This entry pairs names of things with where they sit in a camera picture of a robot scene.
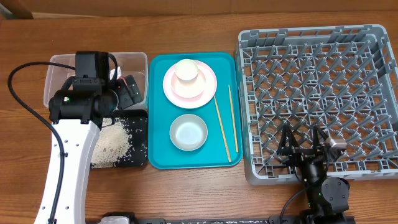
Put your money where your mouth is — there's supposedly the black plastic tray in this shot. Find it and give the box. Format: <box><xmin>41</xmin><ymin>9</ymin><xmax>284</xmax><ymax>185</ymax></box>
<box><xmin>90</xmin><ymin>109</ymin><xmax>150</xmax><ymax>170</ymax></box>

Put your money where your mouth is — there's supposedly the left wooden chopstick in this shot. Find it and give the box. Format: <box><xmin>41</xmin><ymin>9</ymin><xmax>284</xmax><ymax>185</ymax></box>
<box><xmin>213</xmin><ymin>95</ymin><xmax>231</xmax><ymax>162</ymax></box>

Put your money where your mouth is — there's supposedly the cooked white rice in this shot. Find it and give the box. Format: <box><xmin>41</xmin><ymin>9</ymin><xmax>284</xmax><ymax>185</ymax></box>
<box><xmin>91</xmin><ymin>117</ymin><xmax>149</xmax><ymax>169</ymax></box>

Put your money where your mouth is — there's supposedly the teal serving tray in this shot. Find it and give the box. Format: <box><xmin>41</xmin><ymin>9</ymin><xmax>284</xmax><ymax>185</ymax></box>
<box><xmin>147</xmin><ymin>52</ymin><xmax>243</xmax><ymax>169</ymax></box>

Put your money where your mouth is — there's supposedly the clear plastic bin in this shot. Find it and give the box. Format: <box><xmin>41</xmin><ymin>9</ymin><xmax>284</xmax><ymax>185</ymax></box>
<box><xmin>43</xmin><ymin>52</ymin><xmax>149</xmax><ymax>115</ymax></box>

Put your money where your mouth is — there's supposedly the pink cup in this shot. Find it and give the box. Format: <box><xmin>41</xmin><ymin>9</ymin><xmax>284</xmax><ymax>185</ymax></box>
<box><xmin>175</xmin><ymin>59</ymin><xmax>199</xmax><ymax>82</ymax></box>

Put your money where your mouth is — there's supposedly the grey dishwasher rack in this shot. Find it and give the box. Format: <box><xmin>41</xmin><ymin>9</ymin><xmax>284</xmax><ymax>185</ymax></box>
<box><xmin>234</xmin><ymin>24</ymin><xmax>397</xmax><ymax>185</ymax></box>

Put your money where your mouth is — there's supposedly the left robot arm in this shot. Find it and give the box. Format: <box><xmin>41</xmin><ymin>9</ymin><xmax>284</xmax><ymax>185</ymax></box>
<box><xmin>35</xmin><ymin>51</ymin><xmax>141</xmax><ymax>223</ymax></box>

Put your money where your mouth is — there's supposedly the white napkin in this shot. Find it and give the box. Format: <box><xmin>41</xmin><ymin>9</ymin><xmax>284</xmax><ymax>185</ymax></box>
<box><xmin>109</xmin><ymin>67</ymin><xmax>122</xmax><ymax>81</ymax></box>

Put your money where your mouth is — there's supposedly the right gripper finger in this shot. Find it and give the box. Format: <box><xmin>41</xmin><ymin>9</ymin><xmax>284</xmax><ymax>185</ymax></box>
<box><xmin>312</xmin><ymin>125</ymin><xmax>329</xmax><ymax>149</ymax></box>
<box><xmin>280</xmin><ymin>124</ymin><xmax>299</xmax><ymax>149</ymax></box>

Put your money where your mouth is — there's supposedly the pink round plate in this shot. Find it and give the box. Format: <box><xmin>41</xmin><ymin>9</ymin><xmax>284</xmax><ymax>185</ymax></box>
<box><xmin>163</xmin><ymin>60</ymin><xmax>217</xmax><ymax>109</ymax></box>

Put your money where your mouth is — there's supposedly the grey bowl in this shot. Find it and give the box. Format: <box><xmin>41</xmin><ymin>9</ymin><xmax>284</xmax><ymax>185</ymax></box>
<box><xmin>169</xmin><ymin>114</ymin><xmax>208</xmax><ymax>151</ymax></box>

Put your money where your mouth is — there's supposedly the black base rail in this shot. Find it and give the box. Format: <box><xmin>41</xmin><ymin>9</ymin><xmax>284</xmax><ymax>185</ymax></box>
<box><xmin>93</xmin><ymin>212</ymin><xmax>356</xmax><ymax>224</ymax></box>

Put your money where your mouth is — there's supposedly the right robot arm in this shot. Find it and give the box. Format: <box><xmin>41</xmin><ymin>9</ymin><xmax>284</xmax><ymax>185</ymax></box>
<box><xmin>277</xmin><ymin>124</ymin><xmax>355</xmax><ymax>223</ymax></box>

